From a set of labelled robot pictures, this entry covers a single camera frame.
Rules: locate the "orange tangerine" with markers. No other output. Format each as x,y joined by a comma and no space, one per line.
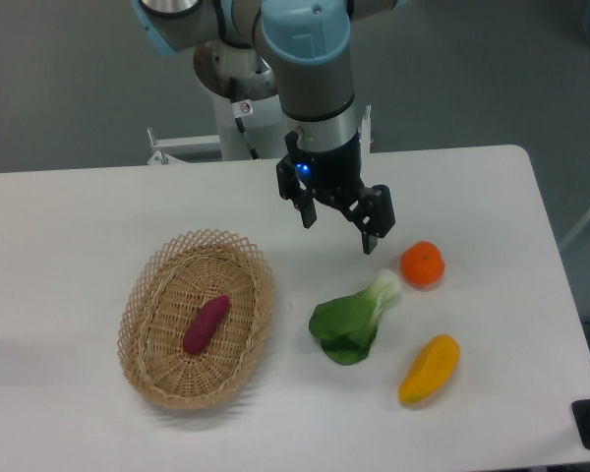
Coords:
422,265

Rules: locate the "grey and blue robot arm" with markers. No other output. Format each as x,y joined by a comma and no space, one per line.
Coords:
302,49

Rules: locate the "green bok choy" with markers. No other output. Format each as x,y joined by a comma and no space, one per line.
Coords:
346,327

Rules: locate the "purple sweet potato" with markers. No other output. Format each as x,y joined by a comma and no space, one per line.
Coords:
203,327

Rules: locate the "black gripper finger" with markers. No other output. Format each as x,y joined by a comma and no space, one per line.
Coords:
372,213
289,188

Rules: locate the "yellow mango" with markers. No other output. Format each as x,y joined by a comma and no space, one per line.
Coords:
431,369

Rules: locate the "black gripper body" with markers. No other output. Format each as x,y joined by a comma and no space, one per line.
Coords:
332,176

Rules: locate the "woven wicker basket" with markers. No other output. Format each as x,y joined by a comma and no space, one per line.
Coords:
177,280

